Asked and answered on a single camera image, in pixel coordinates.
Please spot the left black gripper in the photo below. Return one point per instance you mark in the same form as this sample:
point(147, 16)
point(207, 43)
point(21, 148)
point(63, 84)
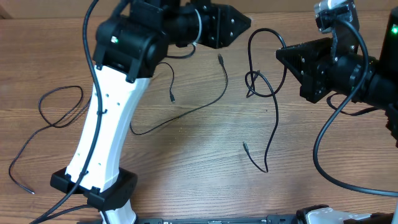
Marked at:
point(219, 15)

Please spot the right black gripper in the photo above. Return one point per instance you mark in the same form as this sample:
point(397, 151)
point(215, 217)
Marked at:
point(313, 83)

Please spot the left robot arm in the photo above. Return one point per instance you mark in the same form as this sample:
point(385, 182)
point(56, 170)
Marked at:
point(129, 46)

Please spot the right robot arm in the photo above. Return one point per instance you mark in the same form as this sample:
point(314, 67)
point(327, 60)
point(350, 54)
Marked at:
point(342, 64)

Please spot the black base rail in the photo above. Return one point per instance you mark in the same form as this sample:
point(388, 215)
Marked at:
point(270, 219)

